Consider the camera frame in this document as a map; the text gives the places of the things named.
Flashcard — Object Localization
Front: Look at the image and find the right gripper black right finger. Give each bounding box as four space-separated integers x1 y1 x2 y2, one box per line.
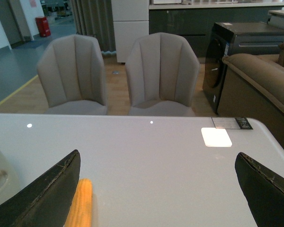
235 152 284 227

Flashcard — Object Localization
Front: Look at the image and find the dark kitchen counter cabinet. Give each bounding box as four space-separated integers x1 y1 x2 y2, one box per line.
149 0 284 59

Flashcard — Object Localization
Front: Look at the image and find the beige steel cooking pot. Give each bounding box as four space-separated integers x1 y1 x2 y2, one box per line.
0 151 20 205

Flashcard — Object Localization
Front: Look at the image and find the beige upholstered chair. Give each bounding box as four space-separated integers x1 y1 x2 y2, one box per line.
37 35 108 115
125 33 200 117

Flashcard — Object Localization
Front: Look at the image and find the right beige upholstered chair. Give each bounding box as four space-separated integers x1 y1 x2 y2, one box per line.
125 33 200 117

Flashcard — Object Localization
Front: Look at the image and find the white refrigerator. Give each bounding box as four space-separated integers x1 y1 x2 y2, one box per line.
111 0 149 63

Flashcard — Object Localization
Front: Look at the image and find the grey pleated curtain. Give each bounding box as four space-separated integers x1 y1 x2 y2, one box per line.
70 0 116 52

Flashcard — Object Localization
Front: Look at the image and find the black and clear table sticker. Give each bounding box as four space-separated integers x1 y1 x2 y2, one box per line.
212 117 253 130

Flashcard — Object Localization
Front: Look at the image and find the black washing machine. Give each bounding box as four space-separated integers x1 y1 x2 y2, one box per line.
203 22 284 113

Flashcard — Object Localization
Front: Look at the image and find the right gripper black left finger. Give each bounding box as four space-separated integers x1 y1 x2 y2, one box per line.
0 150 80 227

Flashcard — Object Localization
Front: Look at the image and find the left beige upholstered chair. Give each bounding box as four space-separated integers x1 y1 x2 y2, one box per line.
37 35 108 115

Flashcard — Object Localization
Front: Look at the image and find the yellow corn cob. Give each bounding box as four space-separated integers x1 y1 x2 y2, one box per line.
64 178 93 227

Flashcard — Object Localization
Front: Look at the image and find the red fire extinguisher box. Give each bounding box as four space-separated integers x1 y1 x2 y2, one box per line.
35 17 51 37

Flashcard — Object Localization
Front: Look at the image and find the tan fabric sofa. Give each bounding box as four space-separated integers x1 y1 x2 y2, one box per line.
218 43 284 149

